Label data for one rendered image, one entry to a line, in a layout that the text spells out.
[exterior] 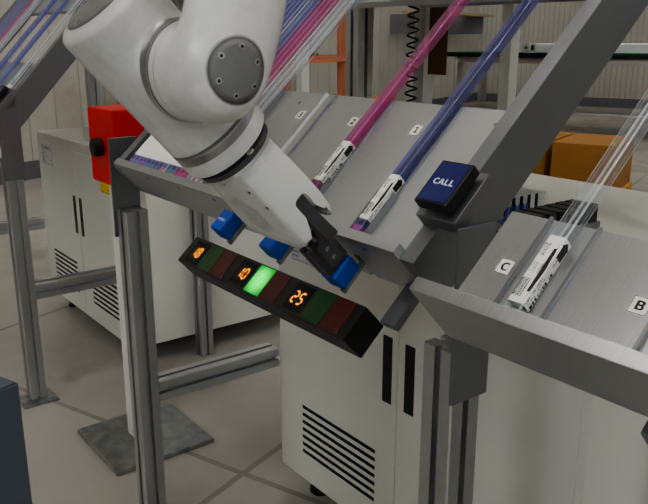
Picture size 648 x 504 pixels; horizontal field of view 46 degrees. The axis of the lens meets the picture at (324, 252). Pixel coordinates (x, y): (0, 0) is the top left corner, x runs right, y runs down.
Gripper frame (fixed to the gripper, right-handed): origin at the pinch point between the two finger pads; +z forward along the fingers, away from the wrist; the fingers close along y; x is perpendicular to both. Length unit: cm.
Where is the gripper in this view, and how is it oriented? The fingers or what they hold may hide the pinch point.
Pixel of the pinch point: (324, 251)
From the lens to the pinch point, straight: 75.8
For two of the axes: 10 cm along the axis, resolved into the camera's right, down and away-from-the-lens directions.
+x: 5.8, -7.7, 2.5
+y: 6.1, 2.2, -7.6
